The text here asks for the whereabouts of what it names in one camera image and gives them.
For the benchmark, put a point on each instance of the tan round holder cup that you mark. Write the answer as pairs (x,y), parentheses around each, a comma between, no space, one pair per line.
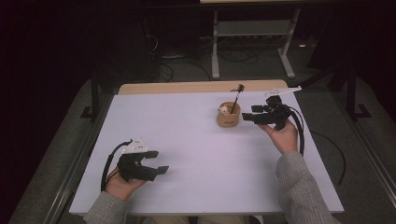
(229,119)

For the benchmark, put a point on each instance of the person's left hand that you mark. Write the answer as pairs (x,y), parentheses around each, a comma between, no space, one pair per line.
(121,188)

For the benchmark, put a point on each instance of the person's right hand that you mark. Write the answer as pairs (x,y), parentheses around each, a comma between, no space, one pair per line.
(285,140)

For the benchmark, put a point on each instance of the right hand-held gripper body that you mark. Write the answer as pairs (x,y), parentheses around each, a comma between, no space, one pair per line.
(275,113)

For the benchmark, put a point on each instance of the white metal stand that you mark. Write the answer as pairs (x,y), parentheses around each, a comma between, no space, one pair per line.
(252,28)

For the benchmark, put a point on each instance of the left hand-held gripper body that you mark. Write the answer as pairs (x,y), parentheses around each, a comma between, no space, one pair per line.
(134,166)

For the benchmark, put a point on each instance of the black metal stand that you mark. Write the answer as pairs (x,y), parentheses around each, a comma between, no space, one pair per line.
(95,93)
(351,93)

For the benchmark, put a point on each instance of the grey metal rail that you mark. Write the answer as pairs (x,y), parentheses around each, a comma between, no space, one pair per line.
(74,174)
(370,149)

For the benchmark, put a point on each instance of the white board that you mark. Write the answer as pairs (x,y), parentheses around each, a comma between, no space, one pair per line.
(186,149)

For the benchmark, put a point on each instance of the black makeup brush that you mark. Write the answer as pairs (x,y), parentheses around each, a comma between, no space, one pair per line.
(236,99)

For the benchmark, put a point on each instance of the small white figure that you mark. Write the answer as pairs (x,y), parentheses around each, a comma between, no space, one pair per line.
(223,109)

